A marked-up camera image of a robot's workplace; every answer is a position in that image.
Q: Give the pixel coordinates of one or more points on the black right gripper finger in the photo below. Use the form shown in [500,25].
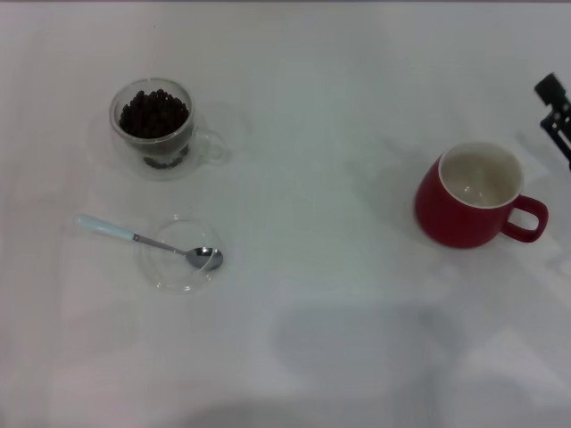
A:
[551,89]
[563,129]

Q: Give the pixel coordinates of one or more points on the red ceramic mug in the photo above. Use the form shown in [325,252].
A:
[441,218]

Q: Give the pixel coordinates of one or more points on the coffee beans pile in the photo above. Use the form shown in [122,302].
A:
[151,116]

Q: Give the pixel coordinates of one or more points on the clear glass saucer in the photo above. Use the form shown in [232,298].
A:
[178,276]

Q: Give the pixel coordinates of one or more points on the double-wall glass cup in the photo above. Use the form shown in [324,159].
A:
[203,142]

